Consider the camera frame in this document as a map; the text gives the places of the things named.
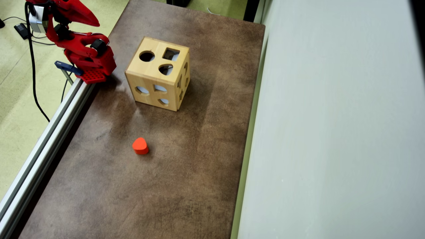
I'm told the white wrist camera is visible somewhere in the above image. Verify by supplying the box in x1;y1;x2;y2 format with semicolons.
28;5;46;34

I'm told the black furniture base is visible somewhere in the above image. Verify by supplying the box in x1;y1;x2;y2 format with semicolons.
166;0;192;8

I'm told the wooden shape sorter box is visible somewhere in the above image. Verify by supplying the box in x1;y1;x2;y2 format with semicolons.
125;37;191;112

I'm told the thick black camera cable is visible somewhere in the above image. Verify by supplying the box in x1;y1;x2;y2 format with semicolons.
24;2;51;122

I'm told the dark vertical post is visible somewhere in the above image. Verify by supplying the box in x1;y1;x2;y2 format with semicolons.
243;0;260;23

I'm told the orange rounded triangle block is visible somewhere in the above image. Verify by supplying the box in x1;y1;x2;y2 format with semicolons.
132;137;149;155

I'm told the blue clamp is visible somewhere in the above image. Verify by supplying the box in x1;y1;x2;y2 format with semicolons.
55;61;83;85

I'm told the aluminium profile rail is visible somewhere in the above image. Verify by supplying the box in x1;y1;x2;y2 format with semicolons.
0;78;97;239

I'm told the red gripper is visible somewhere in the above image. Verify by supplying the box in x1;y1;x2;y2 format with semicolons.
26;0;99;27

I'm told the black power adapter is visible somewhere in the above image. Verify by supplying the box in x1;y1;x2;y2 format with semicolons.
14;23;32;40

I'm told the thin black power cable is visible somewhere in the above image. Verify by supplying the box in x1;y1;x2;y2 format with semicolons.
3;16;55;45

